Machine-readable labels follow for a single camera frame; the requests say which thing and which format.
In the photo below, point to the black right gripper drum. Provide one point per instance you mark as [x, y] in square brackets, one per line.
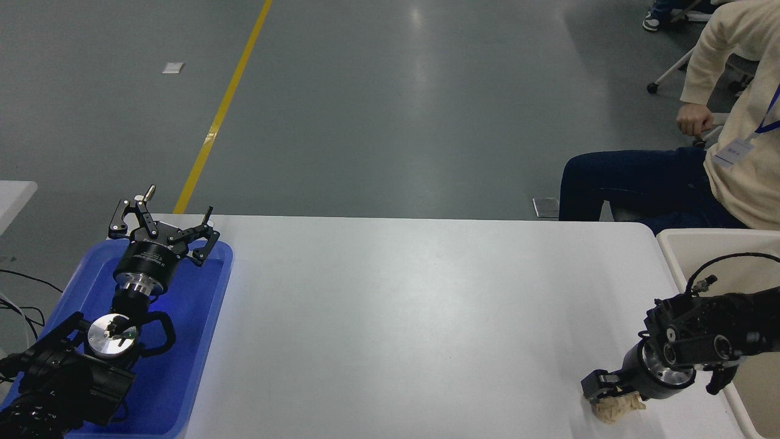
[637, 375]

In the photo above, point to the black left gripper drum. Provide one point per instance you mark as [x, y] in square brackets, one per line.
[146, 259]

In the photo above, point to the tan paper ball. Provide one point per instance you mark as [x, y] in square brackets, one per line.
[615, 408]

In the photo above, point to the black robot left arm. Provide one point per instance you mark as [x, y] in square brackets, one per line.
[67, 384]

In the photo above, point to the person's hand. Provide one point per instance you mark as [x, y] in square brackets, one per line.
[693, 119]

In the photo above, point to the blue plastic tray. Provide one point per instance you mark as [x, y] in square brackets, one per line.
[183, 341]

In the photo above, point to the yellow floor tape line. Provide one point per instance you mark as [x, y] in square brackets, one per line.
[220, 113]

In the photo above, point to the white side table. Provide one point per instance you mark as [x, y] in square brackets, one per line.
[13, 201]

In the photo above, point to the large pale bin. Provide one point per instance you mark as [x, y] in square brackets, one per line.
[707, 256]

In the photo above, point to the grey metal floor plate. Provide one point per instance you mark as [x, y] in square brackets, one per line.
[545, 207]

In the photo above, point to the person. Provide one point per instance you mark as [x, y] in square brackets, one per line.
[646, 183]
[652, 23]

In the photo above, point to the white office chair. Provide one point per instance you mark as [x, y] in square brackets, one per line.
[670, 70]

